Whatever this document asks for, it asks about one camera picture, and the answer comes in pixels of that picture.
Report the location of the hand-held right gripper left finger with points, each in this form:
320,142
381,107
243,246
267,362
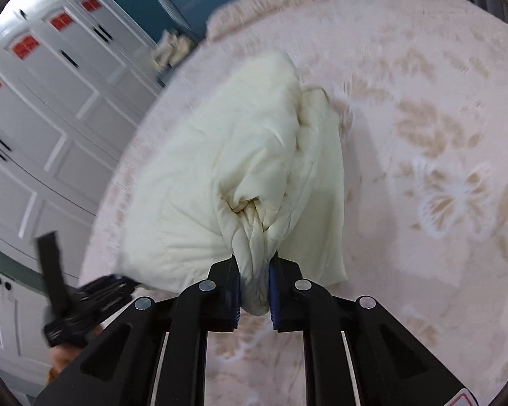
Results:
236,292

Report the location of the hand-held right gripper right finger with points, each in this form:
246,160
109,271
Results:
273,296

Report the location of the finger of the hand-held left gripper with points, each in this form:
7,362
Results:
110,283
114,302

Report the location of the cream garment with brown trim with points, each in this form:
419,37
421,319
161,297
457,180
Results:
237,156

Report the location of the person's left forearm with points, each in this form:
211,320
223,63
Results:
55,376

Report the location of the person's left hand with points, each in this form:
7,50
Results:
67,353

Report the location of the white low cabinet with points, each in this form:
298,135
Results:
12,330

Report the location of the white panelled wardrobe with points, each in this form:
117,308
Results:
46,135

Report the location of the bed with pink floral sheet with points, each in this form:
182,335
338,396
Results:
427,135

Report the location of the pale bundle on nightstand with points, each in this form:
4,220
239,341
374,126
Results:
171,48

